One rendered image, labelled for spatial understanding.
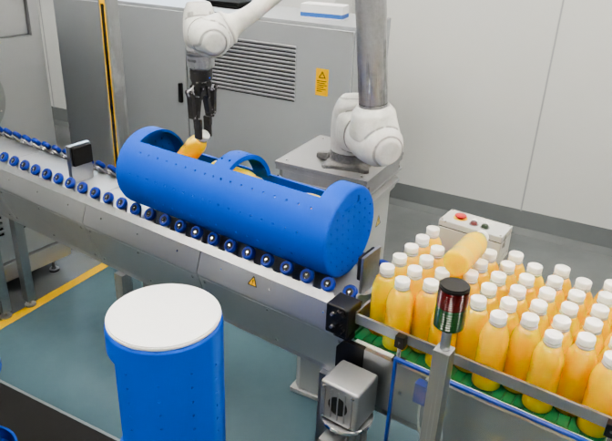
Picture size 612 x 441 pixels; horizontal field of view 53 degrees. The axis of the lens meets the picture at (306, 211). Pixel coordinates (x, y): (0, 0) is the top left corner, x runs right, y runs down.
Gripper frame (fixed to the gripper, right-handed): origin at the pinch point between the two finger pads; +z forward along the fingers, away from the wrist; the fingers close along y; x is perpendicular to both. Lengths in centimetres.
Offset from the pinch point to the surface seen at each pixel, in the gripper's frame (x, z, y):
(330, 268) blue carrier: 63, 25, 16
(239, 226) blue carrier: 32.2, 20.2, 19.3
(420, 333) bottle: 95, 31, 21
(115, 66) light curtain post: -76, -6, -26
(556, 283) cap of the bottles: 121, 18, -2
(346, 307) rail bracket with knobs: 76, 27, 28
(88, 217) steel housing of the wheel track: -44, 40, 18
